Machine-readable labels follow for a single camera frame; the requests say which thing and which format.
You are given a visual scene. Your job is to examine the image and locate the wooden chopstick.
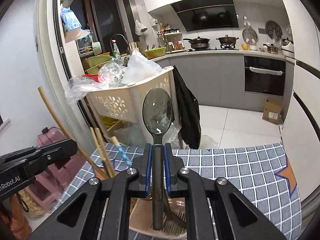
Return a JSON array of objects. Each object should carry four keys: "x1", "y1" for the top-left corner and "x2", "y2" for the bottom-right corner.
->
[
  {"x1": 90, "y1": 127, "x2": 113, "y2": 178},
  {"x1": 102, "y1": 137, "x2": 117, "y2": 177},
  {"x1": 37, "y1": 87, "x2": 110, "y2": 180}
]

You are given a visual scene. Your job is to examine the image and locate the dark metal fork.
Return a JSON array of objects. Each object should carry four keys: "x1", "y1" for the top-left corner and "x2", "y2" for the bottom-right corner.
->
[{"x1": 164, "y1": 190, "x2": 186, "y2": 229}]

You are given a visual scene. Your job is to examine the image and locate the blue patterned chopstick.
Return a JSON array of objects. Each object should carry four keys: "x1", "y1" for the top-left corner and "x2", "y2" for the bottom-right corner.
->
[{"x1": 111, "y1": 136, "x2": 132, "y2": 167}]

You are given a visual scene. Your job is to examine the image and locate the dark metal spoon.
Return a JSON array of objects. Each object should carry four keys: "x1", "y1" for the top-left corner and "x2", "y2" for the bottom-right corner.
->
[{"x1": 143, "y1": 88, "x2": 173, "y2": 231}]

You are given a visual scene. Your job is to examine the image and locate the person left hand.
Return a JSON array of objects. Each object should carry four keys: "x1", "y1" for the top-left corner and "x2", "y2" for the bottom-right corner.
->
[{"x1": 1, "y1": 194, "x2": 32, "y2": 239}]

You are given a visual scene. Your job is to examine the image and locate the pink plastic stool large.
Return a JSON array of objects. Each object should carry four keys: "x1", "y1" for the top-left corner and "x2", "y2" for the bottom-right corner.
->
[{"x1": 24, "y1": 126, "x2": 87, "y2": 210}]

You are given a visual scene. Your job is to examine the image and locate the beige utensil holder caddy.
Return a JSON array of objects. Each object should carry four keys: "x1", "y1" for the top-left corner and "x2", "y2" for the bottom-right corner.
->
[{"x1": 100, "y1": 172, "x2": 188, "y2": 238}]

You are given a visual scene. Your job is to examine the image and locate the blue checked tablecloth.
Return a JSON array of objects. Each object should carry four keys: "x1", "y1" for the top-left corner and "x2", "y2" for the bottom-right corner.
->
[{"x1": 53, "y1": 142, "x2": 303, "y2": 240}]

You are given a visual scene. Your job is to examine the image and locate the black hanging garment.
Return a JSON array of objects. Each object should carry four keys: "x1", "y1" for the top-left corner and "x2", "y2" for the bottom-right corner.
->
[{"x1": 172, "y1": 66, "x2": 201, "y2": 150}]

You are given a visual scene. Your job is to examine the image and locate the beige perforated laundry basket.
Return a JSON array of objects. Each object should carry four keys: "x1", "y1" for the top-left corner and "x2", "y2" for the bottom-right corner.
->
[{"x1": 87, "y1": 66, "x2": 178, "y2": 123}]

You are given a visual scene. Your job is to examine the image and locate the cardboard box on floor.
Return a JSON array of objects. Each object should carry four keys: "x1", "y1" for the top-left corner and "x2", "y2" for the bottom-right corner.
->
[{"x1": 263, "y1": 98, "x2": 283, "y2": 125}]

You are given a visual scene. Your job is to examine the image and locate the white refrigerator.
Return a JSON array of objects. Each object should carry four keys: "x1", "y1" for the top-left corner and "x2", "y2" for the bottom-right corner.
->
[{"x1": 282, "y1": 0, "x2": 319, "y2": 200}]

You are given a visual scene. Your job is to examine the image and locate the clear plastic bags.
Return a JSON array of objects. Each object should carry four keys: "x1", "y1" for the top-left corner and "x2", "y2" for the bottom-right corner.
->
[{"x1": 65, "y1": 51, "x2": 163, "y2": 105}]

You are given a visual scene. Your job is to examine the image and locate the black built-in oven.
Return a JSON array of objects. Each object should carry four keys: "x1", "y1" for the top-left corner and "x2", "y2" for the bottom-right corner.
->
[{"x1": 244, "y1": 56, "x2": 286, "y2": 96}]

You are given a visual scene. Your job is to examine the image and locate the green plastic colander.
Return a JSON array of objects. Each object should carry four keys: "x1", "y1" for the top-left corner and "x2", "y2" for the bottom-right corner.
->
[{"x1": 144, "y1": 47, "x2": 166, "y2": 59}]

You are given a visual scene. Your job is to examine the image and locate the black wok left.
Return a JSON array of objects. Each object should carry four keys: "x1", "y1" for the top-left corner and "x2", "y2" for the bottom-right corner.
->
[{"x1": 183, "y1": 36, "x2": 210, "y2": 50}]

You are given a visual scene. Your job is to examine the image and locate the black wok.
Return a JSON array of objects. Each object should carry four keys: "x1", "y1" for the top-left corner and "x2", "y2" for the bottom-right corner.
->
[
  {"x1": 183, "y1": 36, "x2": 210, "y2": 50},
  {"x1": 216, "y1": 35, "x2": 239, "y2": 49}
]

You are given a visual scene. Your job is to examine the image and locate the black wok right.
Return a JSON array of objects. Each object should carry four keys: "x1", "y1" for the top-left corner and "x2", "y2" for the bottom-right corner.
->
[{"x1": 216, "y1": 35, "x2": 239, "y2": 49}]

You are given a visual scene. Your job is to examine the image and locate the black range hood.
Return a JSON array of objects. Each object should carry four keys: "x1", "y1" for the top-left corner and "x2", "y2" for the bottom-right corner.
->
[{"x1": 171, "y1": 0, "x2": 239, "y2": 31}]

